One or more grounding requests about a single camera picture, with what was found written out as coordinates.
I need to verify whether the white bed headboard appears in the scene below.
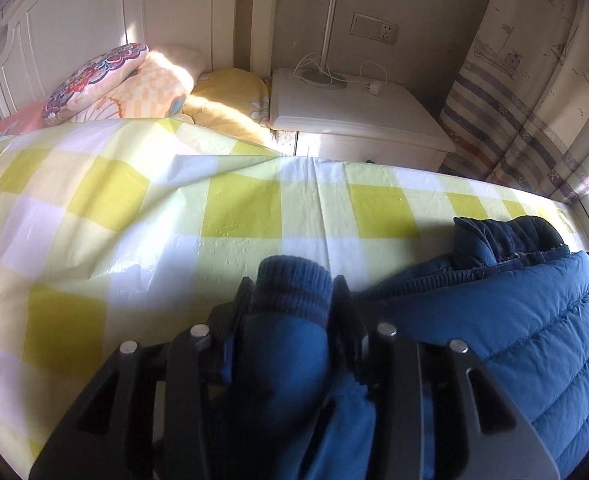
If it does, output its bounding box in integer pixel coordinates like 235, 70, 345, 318
0, 0, 282, 128

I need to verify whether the yellow floral bedsheet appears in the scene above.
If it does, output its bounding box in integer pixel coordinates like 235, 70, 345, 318
181, 67, 276, 147

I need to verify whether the printed curtain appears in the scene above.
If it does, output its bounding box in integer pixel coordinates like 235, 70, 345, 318
437, 0, 589, 206

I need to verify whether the wall socket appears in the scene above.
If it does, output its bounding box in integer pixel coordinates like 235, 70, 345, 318
351, 11, 401, 45

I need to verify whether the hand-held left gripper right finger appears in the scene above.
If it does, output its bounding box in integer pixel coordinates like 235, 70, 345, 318
331, 274, 561, 480

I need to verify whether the white cable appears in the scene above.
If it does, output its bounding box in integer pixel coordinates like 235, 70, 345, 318
293, 51, 336, 86

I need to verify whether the pink pillow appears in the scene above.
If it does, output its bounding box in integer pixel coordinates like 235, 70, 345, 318
0, 99, 46, 137

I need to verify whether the white charger with cable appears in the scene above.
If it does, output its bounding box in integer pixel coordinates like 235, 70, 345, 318
359, 61, 389, 97

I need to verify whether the blue quilted jacket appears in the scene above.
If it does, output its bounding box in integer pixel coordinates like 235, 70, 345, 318
219, 215, 589, 480

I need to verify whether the orange checkered pillow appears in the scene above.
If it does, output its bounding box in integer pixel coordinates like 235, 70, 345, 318
82, 46, 206, 122

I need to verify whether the white nightstand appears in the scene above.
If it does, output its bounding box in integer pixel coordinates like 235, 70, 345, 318
268, 67, 458, 174

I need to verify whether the floral patterned pillow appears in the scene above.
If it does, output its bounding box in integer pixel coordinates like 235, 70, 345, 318
42, 43, 150, 124

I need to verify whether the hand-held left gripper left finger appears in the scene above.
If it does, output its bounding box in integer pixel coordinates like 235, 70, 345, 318
28, 275, 256, 480

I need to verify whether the yellow white checkered blanket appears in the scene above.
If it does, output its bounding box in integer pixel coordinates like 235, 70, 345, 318
0, 116, 589, 480

